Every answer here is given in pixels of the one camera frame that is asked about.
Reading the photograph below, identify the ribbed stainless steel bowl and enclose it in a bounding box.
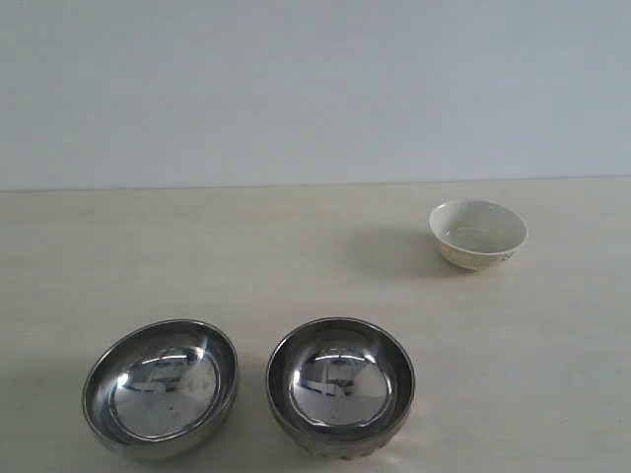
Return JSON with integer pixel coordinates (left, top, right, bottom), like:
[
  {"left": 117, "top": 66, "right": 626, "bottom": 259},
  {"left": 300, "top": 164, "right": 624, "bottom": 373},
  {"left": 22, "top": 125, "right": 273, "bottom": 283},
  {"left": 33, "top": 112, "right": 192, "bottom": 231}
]
[{"left": 265, "top": 317, "right": 416, "bottom": 459}]

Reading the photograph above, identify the cream ceramic bowl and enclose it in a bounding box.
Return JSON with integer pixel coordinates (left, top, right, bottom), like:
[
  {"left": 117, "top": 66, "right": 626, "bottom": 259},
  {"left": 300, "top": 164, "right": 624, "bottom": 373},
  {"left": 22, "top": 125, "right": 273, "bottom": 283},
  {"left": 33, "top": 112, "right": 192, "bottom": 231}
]
[{"left": 428, "top": 199, "right": 528, "bottom": 271}]

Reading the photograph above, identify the smooth stainless steel bowl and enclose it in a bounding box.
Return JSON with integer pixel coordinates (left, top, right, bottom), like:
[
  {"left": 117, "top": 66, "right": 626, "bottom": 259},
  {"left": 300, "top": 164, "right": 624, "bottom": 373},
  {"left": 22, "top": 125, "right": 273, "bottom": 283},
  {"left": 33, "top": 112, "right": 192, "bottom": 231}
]
[{"left": 82, "top": 319, "right": 240, "bottom": 463}]

